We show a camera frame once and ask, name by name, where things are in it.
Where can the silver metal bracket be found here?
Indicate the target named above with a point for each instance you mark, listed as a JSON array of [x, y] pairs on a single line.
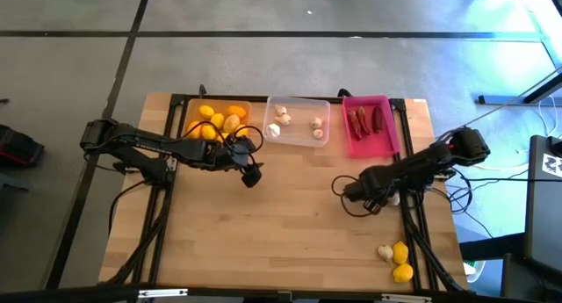
[[162, 293], [406, 298]]

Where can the pink plastic bin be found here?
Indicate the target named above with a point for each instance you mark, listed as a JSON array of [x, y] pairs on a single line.
[[377, 145]]

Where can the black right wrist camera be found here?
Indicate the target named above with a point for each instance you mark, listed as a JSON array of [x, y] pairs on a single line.
[[373, 207]]

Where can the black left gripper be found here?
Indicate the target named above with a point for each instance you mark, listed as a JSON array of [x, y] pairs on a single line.
[[230, 156]]

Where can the black and red bag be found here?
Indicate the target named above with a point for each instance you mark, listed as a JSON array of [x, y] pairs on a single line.
[[19, 147]]

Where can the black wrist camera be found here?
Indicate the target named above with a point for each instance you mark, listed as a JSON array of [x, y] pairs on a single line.
[[373, 207], [251, 178]]

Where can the dark red chili pepper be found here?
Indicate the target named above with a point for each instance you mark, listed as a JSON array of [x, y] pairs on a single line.
[[377, 118]]

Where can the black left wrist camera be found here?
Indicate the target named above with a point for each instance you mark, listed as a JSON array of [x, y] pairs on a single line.
[[251, 178]]

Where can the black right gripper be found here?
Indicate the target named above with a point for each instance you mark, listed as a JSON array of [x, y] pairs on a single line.
[[371, 186]]

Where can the black aluminium frame crossbar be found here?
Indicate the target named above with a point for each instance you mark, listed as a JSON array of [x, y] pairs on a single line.
[[258, 99]]

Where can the small white garlic bulb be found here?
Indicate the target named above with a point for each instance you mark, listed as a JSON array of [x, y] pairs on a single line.
[[318, 133]]

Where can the clear plastic bin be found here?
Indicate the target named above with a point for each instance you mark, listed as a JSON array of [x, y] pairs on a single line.
[[298, 114]]

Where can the orange plastic bin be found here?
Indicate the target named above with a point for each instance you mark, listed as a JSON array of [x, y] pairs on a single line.
[[193, 107]]

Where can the black furniture beam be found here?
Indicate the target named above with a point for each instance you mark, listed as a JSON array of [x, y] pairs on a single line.
[[492, 248]]

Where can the large white garlic bulb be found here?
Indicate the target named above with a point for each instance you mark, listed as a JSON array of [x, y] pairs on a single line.
[[273, 129]]

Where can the white and green cup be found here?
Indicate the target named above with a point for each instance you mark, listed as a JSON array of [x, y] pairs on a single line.
[[476, 270]]

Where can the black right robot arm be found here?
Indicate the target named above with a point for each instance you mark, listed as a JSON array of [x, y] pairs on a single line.
[[421, 164]]

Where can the black cabinet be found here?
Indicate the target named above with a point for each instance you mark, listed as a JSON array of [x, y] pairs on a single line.
[[542, 215]]

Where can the black aluminium side frame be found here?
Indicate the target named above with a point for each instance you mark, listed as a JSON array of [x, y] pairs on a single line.
[[169, 199], [410, 226]]

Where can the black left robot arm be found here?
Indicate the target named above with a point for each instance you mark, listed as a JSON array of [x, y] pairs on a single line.
[[153, 144]]

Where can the white fiducial marker tag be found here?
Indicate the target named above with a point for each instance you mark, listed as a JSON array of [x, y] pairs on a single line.
[[552, 164]]

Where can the metal stand leg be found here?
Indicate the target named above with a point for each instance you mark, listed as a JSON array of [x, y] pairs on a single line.
[[500, 100]]

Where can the black rig beam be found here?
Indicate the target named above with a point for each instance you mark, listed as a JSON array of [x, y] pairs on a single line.
[[219, 297]]

